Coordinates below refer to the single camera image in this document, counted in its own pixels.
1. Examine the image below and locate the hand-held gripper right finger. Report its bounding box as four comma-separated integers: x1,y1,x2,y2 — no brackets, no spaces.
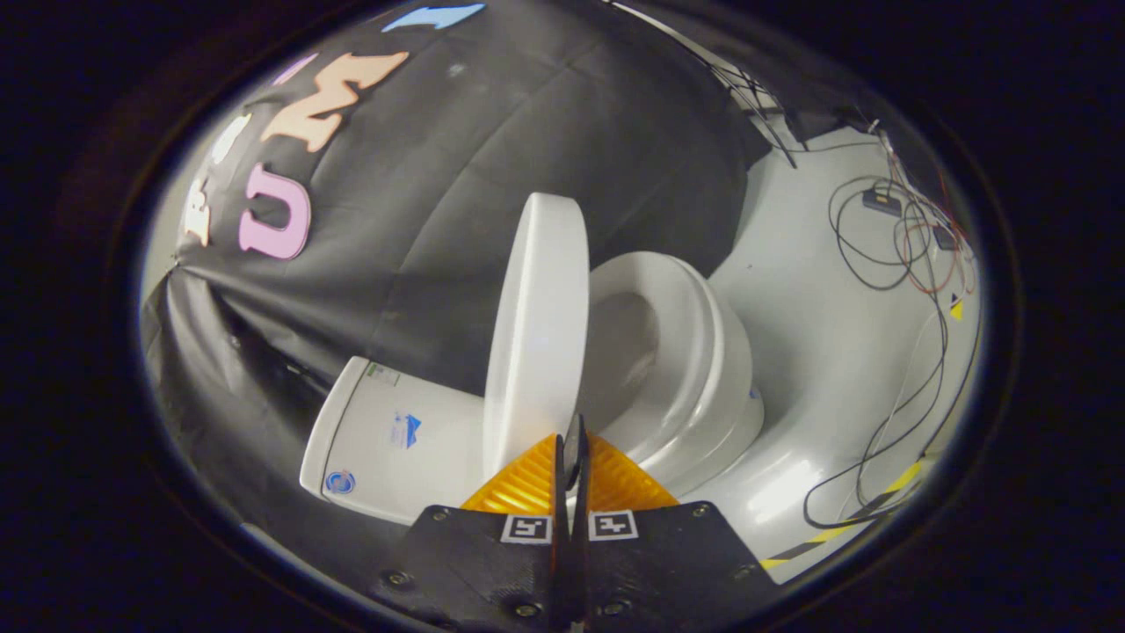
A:
571,433,783,633

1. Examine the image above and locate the black backdrop cloth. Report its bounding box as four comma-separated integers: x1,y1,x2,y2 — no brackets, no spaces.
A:
141,0,774,564

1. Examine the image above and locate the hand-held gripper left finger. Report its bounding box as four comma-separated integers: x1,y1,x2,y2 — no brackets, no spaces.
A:
369,433,569,633

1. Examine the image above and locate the white toilet tank cover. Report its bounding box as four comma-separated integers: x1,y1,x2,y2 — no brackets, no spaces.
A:
299,356,372,498

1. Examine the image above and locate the tangle of floor cables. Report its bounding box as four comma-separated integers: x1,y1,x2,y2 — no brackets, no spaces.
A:
804,132,982,530

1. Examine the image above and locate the white toilet seat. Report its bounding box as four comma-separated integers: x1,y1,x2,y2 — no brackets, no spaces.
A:
580,251,755,469

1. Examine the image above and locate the black tripod stand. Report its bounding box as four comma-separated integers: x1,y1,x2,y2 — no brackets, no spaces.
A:
615,0,802,170

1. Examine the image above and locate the yellow black floor tape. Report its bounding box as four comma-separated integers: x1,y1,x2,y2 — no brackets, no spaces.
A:
760,457,925,572

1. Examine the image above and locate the white toilet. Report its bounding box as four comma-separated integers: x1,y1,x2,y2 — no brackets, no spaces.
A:
299,251,766,527

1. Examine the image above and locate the white toilet lid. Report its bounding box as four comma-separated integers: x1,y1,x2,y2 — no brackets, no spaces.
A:
482,193,591,490

